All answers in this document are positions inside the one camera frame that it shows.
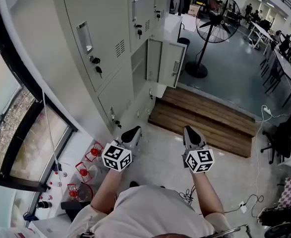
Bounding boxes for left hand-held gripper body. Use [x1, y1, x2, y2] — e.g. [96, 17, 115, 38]
[102, 139, 142, 172]

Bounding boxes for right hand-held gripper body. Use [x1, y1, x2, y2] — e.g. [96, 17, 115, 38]
[181, 142, 215, 174]

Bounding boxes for grey locker door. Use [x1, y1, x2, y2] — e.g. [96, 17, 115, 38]
[146, 38, 187, 89]

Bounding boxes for large white cabinet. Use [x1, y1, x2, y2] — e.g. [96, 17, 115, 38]
[127, 0, 188, 125]

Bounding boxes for person's left forearm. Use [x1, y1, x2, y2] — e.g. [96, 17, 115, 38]
[90, 169, 123, 214]

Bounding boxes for person's right forearm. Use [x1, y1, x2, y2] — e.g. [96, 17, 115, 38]
[191, 171, 225, 218]

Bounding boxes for grey metal locker cabinet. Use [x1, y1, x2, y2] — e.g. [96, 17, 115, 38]
[10, 0, 136, 140]

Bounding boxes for wooden steps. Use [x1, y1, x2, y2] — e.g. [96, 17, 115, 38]
[147, 87, 257, 158]

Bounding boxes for person's white shirt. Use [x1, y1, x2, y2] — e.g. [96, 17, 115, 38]
[65, 184, 235, 238]

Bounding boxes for black box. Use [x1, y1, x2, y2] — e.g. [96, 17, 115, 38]
[60, 201, 91, 223]

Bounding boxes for black office chair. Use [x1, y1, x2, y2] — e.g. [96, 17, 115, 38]
[260, 104, 291, 165]

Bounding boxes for row of black chairs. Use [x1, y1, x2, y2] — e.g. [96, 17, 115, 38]
[259, 47, 284, 94]

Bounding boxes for black patterned bag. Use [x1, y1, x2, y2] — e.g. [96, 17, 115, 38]
[258, 206, 291, 238]

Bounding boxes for white floor board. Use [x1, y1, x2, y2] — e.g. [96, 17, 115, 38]
[181, 15, 232, 44]

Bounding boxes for white long table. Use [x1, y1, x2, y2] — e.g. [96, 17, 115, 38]
[249, 20, 279, 50]
[273, 49, 291, 109]

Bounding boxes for white and red plastic bag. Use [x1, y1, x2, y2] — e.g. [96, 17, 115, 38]
[1, 226, 44, 238]

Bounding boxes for cardboard box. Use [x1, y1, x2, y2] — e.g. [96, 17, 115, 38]
[187, 3, 202, 17]

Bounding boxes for black cable bundle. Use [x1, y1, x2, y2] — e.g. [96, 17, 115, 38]
[177, 185, 197, 205]

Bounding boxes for white power cable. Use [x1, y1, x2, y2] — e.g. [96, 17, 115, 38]
[249, 93, 291, 198]

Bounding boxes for black pedestal fan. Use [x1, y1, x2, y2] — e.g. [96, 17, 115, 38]
[184, 0, 242, 79]

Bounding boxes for shiny metal cylinder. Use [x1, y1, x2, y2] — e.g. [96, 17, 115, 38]
[173, 60, 181, 78]

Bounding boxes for white blind cord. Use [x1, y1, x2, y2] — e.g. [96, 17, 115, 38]
[42, 89, 62, 172]

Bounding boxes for black floor cable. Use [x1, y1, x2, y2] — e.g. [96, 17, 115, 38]
[223, 194, 265, 218]

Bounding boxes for metal tube frame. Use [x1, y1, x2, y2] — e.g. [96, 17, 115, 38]
[209, 223, 252, 238]

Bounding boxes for black window frame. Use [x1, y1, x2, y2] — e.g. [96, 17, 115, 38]
[0, 0, 79, 193]

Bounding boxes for recessed steel locker handle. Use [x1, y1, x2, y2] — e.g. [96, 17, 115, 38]
[76, 21, 94, 55]

